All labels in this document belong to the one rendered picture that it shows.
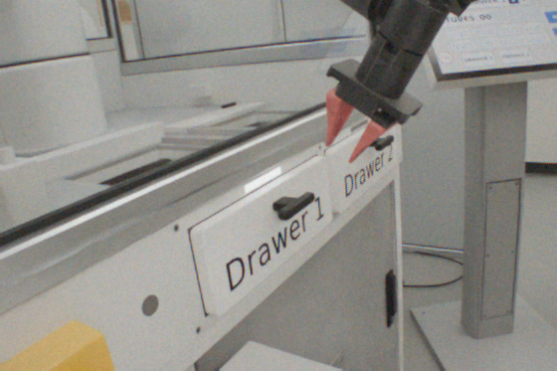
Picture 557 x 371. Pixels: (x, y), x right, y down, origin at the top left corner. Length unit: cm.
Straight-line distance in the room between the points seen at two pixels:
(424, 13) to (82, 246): 38
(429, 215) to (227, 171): 181
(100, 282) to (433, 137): 187
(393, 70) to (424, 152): 171
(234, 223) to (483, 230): 112
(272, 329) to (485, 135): 96
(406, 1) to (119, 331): 42
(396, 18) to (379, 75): 6
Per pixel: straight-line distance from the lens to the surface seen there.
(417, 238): 236
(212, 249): 51
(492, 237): 158
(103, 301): 45
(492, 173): 149
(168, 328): 51
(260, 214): 57
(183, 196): 49
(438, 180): 222
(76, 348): 39
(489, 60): 132
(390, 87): 50
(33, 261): 40
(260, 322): 67
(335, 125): 54
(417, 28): 48
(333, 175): 74
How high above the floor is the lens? 112
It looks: 17 degrees down
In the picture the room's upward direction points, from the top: 7 degrees counter-clockwise
